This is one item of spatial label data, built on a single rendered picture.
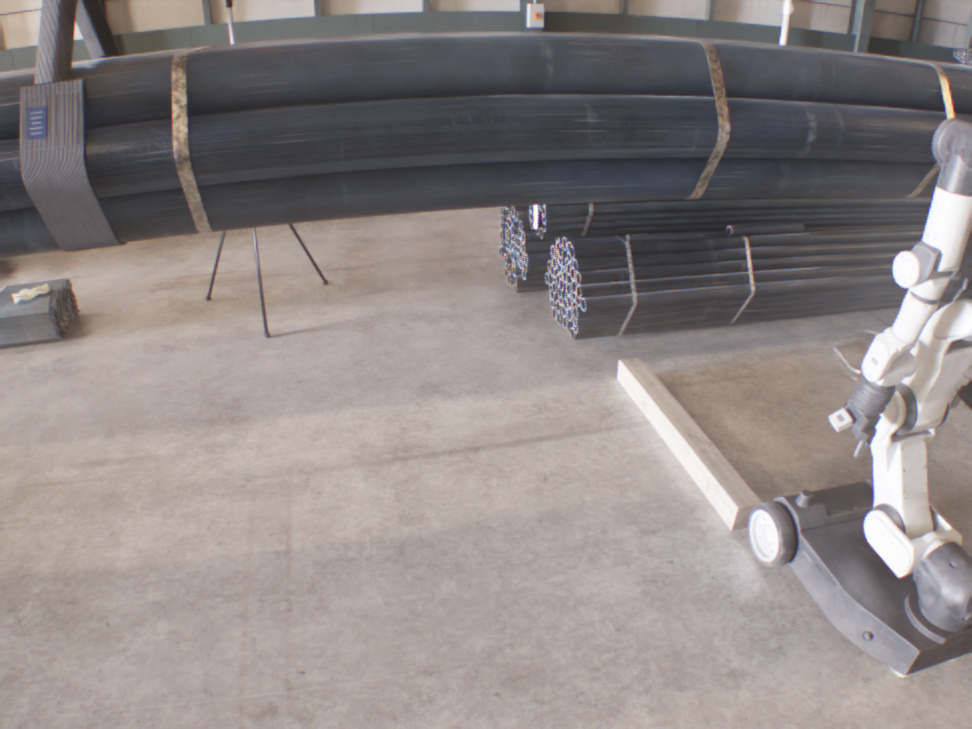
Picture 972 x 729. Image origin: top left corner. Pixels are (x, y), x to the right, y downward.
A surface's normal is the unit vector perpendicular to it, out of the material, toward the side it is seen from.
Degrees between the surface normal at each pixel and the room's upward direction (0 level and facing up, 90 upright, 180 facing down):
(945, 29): 90
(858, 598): 0
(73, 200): 120
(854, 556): 0
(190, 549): 0
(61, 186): 105
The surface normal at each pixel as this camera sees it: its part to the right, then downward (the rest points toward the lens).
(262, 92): 0.21, 0.74
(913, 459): 0.16, -0.01
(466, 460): 0.00, -0.87
